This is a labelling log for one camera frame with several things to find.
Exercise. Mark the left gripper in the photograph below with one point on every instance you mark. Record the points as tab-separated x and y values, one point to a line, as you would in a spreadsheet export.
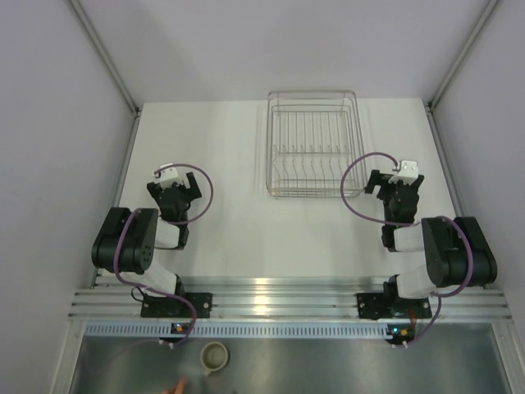
194	189

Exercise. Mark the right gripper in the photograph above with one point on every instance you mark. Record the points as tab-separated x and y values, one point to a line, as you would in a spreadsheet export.
378	178

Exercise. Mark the metal wire dish rack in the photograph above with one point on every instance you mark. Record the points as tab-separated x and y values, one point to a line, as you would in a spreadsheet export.
313	135

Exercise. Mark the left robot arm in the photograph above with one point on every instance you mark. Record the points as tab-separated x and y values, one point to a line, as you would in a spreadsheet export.
127	241

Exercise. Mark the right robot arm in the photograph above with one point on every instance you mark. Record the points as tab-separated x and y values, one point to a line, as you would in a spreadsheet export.
456	251

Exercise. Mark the person's hand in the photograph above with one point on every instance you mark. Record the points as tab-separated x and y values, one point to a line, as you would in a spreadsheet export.
179	388

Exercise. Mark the beige grey cup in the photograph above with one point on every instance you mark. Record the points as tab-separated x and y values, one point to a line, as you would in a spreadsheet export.
214	357

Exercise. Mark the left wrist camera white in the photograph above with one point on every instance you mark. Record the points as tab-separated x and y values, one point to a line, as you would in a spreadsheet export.
167	176

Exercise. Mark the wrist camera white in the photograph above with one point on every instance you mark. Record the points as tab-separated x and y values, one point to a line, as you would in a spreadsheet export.
406	171
167	176

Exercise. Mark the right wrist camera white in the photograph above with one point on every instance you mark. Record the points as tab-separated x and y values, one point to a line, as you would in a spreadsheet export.
406	171

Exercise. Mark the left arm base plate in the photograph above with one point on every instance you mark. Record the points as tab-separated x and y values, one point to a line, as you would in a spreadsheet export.
166	307

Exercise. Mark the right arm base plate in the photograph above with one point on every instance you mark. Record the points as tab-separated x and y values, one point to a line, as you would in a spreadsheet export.
375	306

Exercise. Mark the aluminium mounting rail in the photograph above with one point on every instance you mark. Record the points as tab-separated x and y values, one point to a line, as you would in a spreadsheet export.
286	299

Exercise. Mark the white slotted cable duct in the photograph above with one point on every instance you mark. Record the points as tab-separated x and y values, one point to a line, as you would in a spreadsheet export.
244	330

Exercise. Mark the right frame post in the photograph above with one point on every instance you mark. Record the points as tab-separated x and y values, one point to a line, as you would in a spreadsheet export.
487	13

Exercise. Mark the frame post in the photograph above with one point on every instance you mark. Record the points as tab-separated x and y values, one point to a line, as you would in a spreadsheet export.
97	44
487	13

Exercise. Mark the left frame post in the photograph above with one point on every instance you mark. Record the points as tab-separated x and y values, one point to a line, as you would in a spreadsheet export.
97	44

